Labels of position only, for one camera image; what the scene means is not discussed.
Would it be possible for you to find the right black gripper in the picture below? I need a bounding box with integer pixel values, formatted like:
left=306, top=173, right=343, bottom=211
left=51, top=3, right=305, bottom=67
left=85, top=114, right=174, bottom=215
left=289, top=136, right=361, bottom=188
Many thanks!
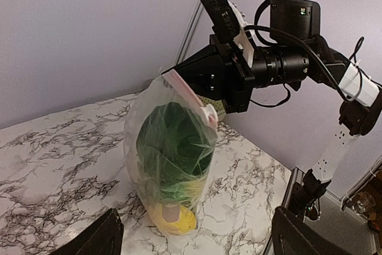
left=161, top=34, right=254, bottom=114

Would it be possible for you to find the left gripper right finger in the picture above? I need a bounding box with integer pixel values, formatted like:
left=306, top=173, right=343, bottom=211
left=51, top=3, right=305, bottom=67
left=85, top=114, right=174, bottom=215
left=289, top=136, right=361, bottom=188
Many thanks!
left=271, top=206, right=366, bottom=254

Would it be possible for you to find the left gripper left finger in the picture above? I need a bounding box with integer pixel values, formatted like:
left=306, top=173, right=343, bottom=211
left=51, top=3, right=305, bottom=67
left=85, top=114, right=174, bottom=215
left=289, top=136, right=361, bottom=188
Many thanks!
left=51, top=208, right=124, bottom=255

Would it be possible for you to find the clear zip top bag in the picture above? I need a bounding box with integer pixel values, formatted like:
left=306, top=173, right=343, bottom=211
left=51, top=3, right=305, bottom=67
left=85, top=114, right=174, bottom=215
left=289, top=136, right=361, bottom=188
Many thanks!
left=123, top=70, right=218, bottom=235

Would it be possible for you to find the fake bok choy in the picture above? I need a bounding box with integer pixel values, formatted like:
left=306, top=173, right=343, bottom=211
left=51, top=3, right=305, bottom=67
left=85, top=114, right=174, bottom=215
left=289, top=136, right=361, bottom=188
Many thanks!
left=136, top=102, right=217, bottom=212

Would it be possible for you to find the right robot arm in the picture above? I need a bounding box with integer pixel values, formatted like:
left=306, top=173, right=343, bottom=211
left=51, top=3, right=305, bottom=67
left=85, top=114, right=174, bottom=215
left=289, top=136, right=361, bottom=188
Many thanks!
left=174, top=0, right=381, bottom=219

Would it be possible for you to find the fake yellow pepper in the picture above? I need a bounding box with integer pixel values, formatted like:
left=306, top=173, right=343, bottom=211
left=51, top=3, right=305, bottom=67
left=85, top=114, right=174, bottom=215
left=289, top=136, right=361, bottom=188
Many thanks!
left=147, top=203, right=197, bottom=235

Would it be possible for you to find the pale green plastic basket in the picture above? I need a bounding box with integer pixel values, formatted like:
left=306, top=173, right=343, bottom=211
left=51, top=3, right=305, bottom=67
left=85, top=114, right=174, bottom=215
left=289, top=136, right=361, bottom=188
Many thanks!
left=199, top=96, right=226, bottom=122

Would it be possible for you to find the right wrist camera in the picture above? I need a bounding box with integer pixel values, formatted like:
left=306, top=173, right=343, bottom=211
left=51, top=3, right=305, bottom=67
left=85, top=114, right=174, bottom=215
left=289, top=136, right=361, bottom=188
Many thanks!
left=200, top=0, right=255, bottom=68

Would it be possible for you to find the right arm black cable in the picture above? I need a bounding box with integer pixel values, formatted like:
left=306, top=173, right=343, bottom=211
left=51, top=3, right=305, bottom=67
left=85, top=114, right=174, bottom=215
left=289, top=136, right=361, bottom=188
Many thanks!
left=244, top=0, right=366, bottom=108

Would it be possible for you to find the right aluminium frame post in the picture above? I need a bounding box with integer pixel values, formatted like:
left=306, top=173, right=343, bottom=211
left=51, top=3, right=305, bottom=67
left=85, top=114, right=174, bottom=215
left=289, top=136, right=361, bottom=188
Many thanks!
left=174, top=0, right=203, bottom=66

